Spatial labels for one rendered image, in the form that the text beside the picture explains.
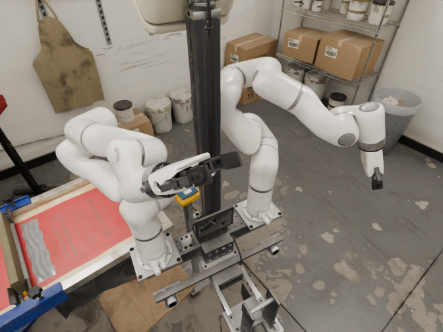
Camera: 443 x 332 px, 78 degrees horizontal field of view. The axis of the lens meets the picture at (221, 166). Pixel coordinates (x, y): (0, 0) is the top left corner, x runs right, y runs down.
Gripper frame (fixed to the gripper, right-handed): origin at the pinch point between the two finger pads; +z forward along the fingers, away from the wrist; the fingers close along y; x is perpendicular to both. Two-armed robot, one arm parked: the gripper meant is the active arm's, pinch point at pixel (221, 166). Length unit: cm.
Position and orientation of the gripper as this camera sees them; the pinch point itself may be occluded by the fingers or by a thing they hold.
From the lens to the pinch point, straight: 47.6
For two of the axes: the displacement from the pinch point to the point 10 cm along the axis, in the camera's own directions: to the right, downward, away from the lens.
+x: 3.3, 9.4, 1.2
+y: 5.6, -3.0, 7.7
